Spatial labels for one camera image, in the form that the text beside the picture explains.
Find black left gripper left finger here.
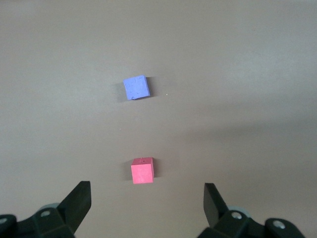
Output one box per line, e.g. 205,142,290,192
0,181,92,238

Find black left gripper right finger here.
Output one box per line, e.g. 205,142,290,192
198,182,305,238

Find purple foam block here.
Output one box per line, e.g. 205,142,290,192
123,75,151,101

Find red foam block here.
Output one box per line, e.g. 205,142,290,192
130,157,156,184

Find brown table cover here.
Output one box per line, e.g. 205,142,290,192
0,0,317,238

